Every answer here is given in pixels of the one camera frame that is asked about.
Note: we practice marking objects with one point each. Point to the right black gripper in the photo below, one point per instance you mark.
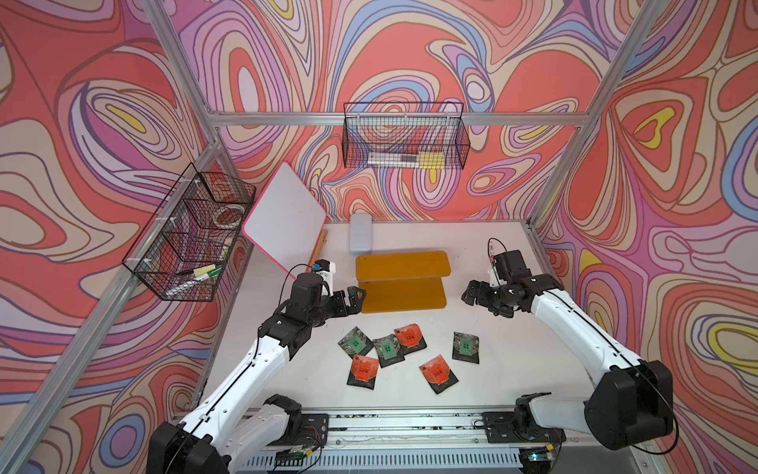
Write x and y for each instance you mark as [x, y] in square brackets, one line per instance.
[471, 292]

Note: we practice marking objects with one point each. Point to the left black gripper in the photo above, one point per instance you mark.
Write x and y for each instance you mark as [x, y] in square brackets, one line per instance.
[341, 309]

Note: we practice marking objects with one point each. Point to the yellow wooden two-tier shelf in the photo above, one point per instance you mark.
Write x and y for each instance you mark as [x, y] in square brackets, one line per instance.
[403, 281]

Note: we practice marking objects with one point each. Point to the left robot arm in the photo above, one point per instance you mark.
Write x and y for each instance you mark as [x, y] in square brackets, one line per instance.
[219, 436]

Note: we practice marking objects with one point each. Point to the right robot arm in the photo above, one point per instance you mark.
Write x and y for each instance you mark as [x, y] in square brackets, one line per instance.
[631, 400]

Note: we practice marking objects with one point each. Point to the red tea bag upper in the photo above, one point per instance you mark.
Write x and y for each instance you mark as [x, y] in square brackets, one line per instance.
[411, 339]

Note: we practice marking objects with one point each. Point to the red tea bag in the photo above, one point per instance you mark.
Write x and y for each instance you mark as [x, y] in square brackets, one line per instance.
[363, 372]
[411, 339]
[438, 375]

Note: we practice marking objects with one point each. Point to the red tea bag lower left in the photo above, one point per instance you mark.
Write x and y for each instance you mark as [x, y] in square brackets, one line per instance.
[363, 372]

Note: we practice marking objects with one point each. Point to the red tea bag lower right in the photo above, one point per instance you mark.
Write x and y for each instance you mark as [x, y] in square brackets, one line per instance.
[438, 375]

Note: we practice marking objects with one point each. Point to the wooden easel stand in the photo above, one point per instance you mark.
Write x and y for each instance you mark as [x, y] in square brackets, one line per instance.
[318, 249]

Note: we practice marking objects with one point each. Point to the white plastic box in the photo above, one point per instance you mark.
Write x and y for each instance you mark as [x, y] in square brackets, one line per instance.
[360, 234]

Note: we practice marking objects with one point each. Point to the white board with pink edge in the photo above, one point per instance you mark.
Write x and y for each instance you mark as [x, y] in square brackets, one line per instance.
[287, 220]

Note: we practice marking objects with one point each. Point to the yellow sticky notes in basket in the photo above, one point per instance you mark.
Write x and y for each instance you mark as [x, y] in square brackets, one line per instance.
[431, 160]

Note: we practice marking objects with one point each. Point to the green yellow markers in basket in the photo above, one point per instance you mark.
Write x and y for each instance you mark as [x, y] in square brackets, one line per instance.
[202, 273]

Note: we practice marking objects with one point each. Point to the tape roll in basket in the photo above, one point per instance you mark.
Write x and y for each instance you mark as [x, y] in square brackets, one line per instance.
[229, 216]

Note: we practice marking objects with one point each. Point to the black wire basket back wall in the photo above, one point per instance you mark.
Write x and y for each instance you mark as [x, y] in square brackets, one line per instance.
[391, 134]

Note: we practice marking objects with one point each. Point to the black wire basket wall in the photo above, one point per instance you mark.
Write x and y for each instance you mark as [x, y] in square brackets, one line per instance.
[181, 236]
[391, 134]

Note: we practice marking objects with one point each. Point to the black wire basket left wall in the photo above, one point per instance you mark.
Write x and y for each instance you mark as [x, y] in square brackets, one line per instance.
[181, 236]

